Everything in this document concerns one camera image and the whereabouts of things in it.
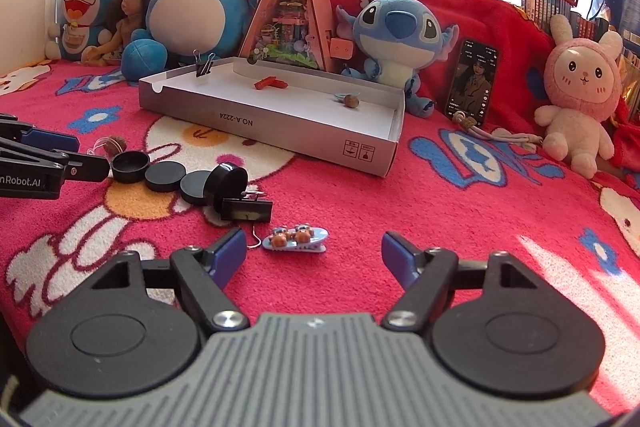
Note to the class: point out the white cardboard box tray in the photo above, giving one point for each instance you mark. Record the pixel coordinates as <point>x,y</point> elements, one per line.
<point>280,122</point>

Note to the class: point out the large black binder clip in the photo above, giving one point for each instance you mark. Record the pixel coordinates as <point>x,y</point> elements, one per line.
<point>247,209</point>

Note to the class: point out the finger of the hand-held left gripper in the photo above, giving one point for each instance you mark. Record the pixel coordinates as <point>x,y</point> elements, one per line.
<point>50,140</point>
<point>87,168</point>

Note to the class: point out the red cloth bag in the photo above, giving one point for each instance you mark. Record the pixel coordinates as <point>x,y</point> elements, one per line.
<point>627,132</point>

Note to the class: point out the brown hazelnut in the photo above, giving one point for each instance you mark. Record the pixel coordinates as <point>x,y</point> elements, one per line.
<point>353,102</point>

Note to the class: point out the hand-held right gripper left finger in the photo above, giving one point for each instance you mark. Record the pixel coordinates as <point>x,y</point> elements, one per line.
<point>227,252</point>

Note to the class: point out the small black binder clip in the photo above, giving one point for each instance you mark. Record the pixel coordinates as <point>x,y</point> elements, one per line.
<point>204,68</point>

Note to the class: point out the black round disc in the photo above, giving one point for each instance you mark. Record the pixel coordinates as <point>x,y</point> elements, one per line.
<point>165,177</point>
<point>195,187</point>

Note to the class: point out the small brown nut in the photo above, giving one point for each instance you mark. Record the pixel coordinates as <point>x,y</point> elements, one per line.
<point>114,143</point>

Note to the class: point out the pink bunny plush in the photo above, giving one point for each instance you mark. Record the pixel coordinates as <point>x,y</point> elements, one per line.
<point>580,72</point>

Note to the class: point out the pink triangular dollhouse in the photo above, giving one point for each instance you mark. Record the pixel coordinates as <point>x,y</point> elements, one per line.
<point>290,7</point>

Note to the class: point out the black round lid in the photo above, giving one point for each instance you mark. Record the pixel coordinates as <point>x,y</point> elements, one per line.
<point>130,166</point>
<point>226,187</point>

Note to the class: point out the red printed blanket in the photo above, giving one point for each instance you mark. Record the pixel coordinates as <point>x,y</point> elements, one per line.
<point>450,207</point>

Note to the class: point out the blue shark hair clip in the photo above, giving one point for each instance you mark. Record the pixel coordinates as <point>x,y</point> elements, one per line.
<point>341,95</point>

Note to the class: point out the black smartphone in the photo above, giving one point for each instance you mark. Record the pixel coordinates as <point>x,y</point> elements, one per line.
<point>472,82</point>

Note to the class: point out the round blue mouse plush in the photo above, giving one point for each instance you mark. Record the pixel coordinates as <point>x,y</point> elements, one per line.
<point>195,7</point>

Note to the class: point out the blue hair clip with bears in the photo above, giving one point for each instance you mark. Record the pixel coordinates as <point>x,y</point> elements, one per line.
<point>300,242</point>

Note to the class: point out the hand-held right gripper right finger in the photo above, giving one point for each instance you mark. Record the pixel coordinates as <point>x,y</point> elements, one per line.
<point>397,257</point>

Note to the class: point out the blue alien plush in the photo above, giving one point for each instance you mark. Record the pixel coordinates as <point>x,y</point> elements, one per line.
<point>395,27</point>

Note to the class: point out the brown haired doll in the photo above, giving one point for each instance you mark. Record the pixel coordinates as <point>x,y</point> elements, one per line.
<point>131,2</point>

